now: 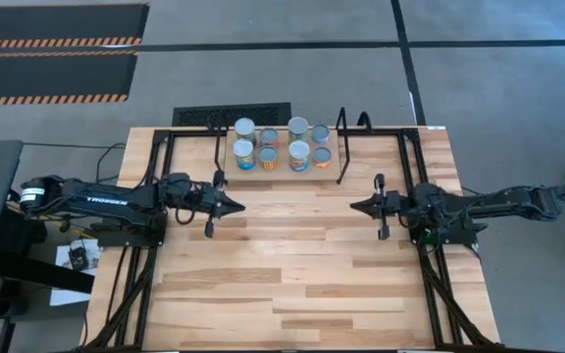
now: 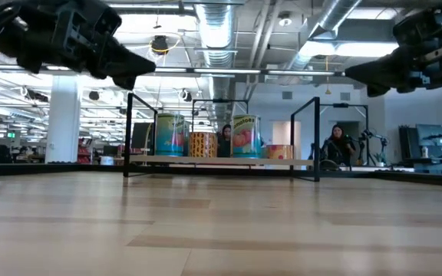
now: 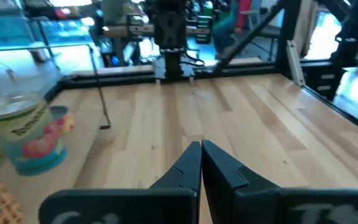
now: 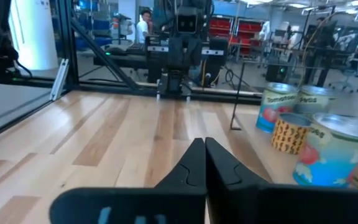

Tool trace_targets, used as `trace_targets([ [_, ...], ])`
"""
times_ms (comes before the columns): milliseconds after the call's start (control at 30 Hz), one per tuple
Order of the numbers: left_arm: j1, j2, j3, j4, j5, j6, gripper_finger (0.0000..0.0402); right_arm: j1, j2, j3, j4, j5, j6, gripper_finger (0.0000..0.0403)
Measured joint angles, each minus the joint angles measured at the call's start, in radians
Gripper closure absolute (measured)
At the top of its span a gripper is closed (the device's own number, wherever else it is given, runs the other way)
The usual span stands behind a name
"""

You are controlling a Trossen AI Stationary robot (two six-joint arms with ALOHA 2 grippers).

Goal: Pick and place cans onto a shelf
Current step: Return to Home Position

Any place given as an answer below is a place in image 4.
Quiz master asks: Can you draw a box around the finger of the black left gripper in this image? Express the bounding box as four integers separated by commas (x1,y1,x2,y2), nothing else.
185,35,203,67
168,35,185,67

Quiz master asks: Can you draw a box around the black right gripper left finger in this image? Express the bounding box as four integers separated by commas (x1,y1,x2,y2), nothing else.
48,139,207,224

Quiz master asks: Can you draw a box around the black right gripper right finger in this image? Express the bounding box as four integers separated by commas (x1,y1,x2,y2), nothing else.
206,138,358,224

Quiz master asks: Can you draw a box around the short tin can orange patterned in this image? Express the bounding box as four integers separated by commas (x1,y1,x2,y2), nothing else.
271,112,312,156

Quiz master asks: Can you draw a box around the tomatoes tin can blue label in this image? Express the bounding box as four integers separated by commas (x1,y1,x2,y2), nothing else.
292,112,358,189
255,82,300,134

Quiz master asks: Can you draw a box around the peas tin can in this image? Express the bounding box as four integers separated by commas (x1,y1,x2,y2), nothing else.
293,85,341,121

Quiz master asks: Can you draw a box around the person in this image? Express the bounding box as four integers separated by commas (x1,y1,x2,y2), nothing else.
135,9,155,44

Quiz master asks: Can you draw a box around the red storage bin rack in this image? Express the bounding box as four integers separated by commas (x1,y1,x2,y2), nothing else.
209,17,264,57

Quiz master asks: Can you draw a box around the blue storage shelving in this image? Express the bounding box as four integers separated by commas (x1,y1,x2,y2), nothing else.
75,0,114,50

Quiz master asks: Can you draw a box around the black box green light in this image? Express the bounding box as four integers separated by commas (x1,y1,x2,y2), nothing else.
265,63,289,83

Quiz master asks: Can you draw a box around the white round pillar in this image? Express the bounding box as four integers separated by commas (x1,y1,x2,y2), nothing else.
9,0,58,71

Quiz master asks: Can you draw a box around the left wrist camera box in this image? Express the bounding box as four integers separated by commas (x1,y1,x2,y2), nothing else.
175,6,198,34

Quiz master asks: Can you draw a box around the black aluminium table frame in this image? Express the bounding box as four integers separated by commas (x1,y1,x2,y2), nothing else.
0,0,264,144

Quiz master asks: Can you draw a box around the silver metal bracket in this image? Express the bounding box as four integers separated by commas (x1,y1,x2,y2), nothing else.
49,58,70,102

